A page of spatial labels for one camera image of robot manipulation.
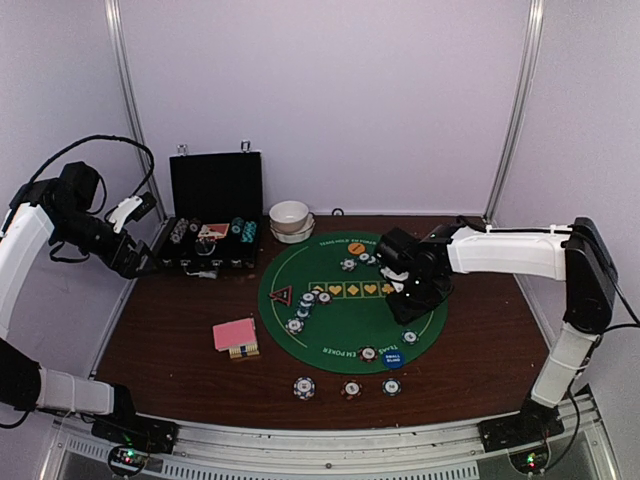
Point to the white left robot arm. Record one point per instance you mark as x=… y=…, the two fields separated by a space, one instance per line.
x=56 y=212

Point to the brown chip row in case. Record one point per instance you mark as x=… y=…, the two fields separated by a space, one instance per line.
x=194 y=225

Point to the aluminium frame post left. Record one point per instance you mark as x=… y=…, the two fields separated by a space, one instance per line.
x=117 y=38

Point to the teal chip row in case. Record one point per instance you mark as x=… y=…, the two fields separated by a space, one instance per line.
x=248 y=232

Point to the triangular black red all-in marker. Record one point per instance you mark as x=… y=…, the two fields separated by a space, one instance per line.
x=282 y=295

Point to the white scalloped dish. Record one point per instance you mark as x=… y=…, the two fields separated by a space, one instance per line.
x=294 y=237

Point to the green round poker mat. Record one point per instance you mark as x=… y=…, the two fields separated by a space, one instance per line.
x=358 y=315

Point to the gold card box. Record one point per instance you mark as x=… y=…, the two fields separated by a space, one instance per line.
x=245 y=350

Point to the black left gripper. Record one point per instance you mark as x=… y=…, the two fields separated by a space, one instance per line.
x=126 y=268

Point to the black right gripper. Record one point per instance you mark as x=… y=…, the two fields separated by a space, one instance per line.
x=405 y=315

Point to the aluminium front rail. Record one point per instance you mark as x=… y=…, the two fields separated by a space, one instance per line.
x=452 y=450

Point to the dark blue green chip stack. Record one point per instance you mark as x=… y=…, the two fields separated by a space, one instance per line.
x=391 y=387

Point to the black poker chip case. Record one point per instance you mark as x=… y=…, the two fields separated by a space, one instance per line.
x=214 y=188

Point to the orange big blind button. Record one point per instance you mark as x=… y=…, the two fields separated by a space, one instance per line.
x=356 y=248

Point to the clear acrylic dealer button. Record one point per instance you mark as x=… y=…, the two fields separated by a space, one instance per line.
x=204 y=246

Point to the blue white chip stack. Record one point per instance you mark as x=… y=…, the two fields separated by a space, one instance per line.
x=304 y=388

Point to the white ceramic bowl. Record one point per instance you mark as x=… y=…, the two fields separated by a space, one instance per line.
x=289 y=216

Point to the pink backed card deck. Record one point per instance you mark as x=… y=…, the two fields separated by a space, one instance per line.
x=222 y=335

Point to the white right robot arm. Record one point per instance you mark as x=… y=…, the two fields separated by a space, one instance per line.
x=420 y=272

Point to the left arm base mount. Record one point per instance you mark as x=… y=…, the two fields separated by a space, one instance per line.
x=124 y=426

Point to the blue small blind button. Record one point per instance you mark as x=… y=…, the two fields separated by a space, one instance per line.
x=393 y=359

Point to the red playing card deck case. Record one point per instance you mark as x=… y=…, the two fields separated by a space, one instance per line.
x=214 y=231

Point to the dark blue chips in case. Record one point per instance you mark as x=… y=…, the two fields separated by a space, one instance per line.
x=237 y=225

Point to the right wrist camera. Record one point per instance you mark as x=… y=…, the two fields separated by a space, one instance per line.
x=394 y=250

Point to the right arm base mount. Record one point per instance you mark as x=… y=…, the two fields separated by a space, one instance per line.
x=515 y=431

